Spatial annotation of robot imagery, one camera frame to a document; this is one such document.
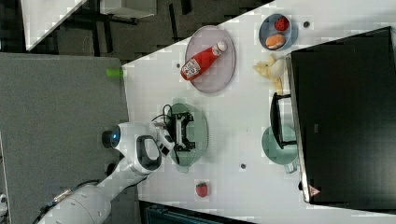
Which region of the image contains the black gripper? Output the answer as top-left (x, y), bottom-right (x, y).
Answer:
top-left (172, 112), bottom-right (195, 152)

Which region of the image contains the green plastic strainer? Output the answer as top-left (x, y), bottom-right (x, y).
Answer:
top-left (166, 98), bottom-right (208, 173)

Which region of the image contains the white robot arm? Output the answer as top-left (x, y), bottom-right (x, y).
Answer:
top-left (32, 112), bottom-right (195, 224)

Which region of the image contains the red ketchup bottle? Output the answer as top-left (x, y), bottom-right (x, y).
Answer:
top-left (180, 41), bottom-right (228, 81)

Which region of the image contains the pink round plate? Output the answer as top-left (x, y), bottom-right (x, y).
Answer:
top-left (185, 25), bottom-right (236, 93)

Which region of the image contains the red toy strawberry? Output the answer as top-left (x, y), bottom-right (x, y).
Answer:
top-left (195, 182), bottom-right (208, 198)

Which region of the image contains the yellow toy banana peel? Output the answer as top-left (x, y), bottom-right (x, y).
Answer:
top-left (253, 54), bottom-right (286, 95)

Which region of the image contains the green mug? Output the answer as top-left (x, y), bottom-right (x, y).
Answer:
top-left (262, 125), bottom-right (299, 174)

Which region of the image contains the orange toy bun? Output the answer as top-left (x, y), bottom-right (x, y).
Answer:
top-left (265, 34), bottom-right (286, 49)

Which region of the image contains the blue bowl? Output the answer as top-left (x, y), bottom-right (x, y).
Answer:
top-left (259, 13), bottom-right (299, 51)

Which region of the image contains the small red toy fruit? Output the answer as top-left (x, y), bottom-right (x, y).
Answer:
top-left (274, 16), bottom-right (290, 32)

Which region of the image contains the black toaster oven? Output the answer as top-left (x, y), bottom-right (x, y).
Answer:
top-left (270, 27), bottom-right (396, 214)

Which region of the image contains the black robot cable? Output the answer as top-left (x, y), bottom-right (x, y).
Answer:
top-left (150, 104), bottom-right (181, 165)

